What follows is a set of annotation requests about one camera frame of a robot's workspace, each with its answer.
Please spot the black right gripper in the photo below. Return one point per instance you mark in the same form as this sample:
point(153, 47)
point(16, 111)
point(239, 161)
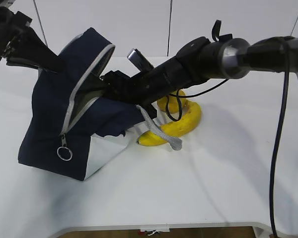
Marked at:
point(146, 87)

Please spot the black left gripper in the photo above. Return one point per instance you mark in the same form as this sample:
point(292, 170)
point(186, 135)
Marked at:
point(21, 46)

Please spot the yellow pear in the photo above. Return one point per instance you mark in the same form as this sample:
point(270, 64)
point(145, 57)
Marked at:
point(172, 105)

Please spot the yellow banana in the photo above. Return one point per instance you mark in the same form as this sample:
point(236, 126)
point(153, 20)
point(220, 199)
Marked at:
point(172, 131)

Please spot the navy blue lunch bag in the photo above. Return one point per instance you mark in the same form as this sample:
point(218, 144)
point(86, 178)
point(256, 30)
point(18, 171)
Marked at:
point(74, 130)

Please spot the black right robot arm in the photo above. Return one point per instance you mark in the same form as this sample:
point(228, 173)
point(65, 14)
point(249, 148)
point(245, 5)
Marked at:
point(201, 60)

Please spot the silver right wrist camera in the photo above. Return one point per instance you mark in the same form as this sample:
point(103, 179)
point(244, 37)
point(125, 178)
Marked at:
point(139, 60)

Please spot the white bracket under table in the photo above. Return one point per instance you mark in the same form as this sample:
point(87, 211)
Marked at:
point(152, 230)

